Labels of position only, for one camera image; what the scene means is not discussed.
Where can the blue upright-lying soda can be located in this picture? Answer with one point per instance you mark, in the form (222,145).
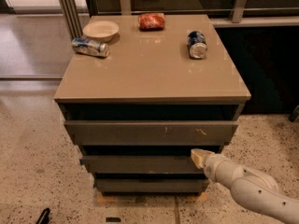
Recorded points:
(197,45)

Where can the black object on floor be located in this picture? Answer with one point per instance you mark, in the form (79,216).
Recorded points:
(44,217)

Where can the white bowl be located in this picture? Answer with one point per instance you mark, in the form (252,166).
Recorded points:
(104,31)

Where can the silver blue soda can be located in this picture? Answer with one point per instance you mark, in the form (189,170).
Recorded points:
(90,47)

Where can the dark wheel at right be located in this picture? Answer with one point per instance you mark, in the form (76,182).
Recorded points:
(294,114)

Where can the grey drawer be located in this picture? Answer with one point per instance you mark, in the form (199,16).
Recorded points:
(150,133)
(152,185)
(141,165)

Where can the grey drawer cabinet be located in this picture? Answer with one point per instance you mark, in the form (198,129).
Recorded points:
(150,76)

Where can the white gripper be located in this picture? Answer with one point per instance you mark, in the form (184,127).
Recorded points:
(211,164)

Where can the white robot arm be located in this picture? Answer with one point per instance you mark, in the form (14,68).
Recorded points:
(250,188)

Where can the grey top drawer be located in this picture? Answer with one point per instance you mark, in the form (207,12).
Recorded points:
(150,133)

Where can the grey bottom drawer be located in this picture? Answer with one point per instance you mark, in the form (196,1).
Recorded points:
(152,185)

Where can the metal railing frame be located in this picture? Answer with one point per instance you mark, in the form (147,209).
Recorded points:
(229,13)

